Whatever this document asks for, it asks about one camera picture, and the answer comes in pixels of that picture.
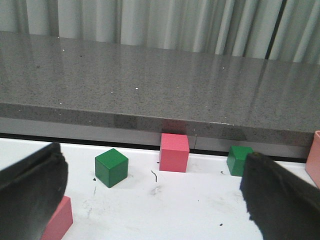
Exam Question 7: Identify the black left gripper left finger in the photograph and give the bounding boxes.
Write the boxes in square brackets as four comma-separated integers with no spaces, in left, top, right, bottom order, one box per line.
[0,143,68,240]

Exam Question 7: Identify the grey stone counter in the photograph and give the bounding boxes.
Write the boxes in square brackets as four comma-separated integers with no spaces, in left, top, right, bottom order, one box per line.
[0,31,320,158]

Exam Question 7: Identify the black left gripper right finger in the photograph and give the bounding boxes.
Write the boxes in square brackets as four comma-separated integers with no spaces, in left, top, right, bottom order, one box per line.
[240,152,320,240]

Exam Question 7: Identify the pink plastic bin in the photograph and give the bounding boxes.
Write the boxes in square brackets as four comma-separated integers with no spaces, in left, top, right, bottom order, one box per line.
[305,130,320,188]

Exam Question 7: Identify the pink block near gripper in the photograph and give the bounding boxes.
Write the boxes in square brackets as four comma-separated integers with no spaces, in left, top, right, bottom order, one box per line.
[40,196,73,240]

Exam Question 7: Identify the green cube near bin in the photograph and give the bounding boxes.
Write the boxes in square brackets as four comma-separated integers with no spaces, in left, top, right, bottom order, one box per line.
[226,145,253,177]

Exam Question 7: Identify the pink cube at counter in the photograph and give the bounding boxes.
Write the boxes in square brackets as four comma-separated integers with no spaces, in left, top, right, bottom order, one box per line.
[159,133,190,173]

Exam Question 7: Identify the grey-white curtain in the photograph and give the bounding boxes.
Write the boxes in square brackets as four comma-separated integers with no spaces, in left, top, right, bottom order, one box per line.
[0,0,320,64]

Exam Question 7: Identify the green cube left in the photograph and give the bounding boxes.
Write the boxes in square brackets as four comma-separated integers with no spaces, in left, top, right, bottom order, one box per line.
[94,148,129,188]

